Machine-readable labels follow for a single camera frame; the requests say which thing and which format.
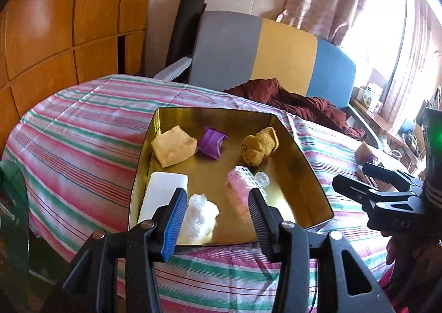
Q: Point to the window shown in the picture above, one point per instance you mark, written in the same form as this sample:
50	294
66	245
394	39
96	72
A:
383	22

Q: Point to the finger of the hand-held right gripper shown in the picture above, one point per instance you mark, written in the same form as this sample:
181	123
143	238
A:
348	187
386	173

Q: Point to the maroon jacket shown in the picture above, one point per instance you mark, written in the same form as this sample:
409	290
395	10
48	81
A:
310	105

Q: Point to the black rolled mat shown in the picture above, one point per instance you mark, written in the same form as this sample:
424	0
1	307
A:
184	29

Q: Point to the clear plastic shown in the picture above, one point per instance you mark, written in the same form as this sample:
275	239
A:
202	216

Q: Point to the wooden wardrobe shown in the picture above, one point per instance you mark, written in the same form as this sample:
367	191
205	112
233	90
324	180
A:
51	22

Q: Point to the small white carton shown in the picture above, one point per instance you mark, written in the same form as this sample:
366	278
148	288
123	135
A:
361	95

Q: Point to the purple packet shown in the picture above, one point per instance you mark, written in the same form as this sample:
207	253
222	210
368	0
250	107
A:
210	142

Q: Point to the grey yellow blue chair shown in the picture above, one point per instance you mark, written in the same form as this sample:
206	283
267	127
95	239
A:
286	53

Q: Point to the wooden side table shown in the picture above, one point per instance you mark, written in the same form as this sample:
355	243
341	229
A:
376	123

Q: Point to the white rectangular box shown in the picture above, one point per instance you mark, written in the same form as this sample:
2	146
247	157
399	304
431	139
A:
162	192

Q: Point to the dark green object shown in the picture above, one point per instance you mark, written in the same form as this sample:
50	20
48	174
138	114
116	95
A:
13	230

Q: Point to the small yellow sponge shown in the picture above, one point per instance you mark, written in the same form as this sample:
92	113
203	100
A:
364	152

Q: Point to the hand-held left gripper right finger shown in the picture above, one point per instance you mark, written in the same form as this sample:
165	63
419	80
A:
262	223

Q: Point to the striped bed sheet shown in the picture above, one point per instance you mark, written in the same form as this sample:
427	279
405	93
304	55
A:
86	147

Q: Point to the gold metal tin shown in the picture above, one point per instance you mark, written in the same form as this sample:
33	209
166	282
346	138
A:
293	174

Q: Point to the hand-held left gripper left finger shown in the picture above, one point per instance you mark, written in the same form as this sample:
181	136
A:
174	226

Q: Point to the tall white carton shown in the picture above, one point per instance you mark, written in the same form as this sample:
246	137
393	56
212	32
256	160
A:
373	94

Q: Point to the pink hair roller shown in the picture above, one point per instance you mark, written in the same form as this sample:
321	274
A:
240	181

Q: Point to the small clear cap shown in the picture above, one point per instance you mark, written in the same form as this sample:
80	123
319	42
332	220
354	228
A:
262	180

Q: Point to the yellow knit sock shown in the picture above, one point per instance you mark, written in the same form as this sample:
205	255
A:
257	147

